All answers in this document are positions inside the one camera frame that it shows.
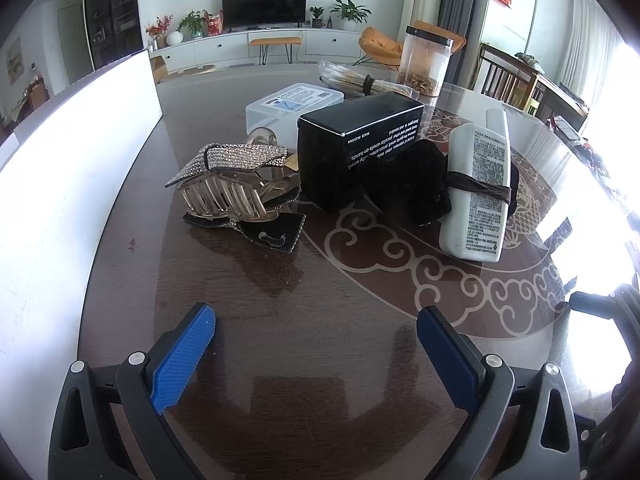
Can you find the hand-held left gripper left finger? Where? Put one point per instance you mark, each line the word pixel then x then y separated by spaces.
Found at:
pixel 185 355

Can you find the wooden chair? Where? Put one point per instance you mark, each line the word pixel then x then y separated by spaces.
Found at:
pixel 500 75

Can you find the bundle of sticks in bag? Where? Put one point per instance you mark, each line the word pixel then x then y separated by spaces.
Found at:
pixel 345 80

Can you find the leafy potted plant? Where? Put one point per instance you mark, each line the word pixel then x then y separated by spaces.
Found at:
pixel 192 22

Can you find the black television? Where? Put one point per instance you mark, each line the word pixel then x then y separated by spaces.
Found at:
pixel 265 5

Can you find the clear plastic box with label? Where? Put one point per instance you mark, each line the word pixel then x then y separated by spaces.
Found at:
pixel 280 110

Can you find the red flowers in white vase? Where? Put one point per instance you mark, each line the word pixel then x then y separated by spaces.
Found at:
pixel 162 30

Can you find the black cardboard box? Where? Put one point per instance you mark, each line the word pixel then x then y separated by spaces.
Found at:
pixel 325 160

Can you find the dark display cabinet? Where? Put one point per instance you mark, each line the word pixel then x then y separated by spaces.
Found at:
pixel 110 10

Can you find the large potted plant white pot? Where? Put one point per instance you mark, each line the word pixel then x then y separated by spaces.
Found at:
pixel 350 12

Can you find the orange lounge chair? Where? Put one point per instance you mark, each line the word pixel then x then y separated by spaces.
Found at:
pixel 380 42

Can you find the black velvet pouch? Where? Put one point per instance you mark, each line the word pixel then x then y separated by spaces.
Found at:
pixel 405 185

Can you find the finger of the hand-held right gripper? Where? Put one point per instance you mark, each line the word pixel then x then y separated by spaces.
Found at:
pixel 592 304

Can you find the red package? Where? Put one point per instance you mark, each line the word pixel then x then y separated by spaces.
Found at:
pixel 215 24

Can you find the white television cabinet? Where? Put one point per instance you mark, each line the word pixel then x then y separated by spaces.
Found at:
pixel 225 47

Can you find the orange stool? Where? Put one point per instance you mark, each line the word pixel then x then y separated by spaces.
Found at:
pixel 275 41

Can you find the white window curtain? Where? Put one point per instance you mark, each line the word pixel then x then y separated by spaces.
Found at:
pixel 585 45

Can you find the rhinestone bow hair claw clip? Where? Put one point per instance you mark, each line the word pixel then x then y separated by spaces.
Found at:
pixel 225 195

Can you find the small potted plant dark pot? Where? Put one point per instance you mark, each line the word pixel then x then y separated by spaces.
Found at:
pixel 316 16

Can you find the wooden side table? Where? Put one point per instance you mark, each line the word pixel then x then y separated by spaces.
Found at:
pixel 555 95

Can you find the white plastic bottle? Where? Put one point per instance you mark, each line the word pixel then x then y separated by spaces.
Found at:
pixel 477 145

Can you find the clear jar with black lid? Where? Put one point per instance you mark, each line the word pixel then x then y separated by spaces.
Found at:
pixel 425 60

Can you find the grey curtain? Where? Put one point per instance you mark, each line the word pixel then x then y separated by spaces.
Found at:
pixel 465 5

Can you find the framed wall picture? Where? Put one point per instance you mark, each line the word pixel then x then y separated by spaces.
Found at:
pixel 15 60

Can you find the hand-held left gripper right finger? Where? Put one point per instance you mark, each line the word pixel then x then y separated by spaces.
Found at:
pixel 445 355

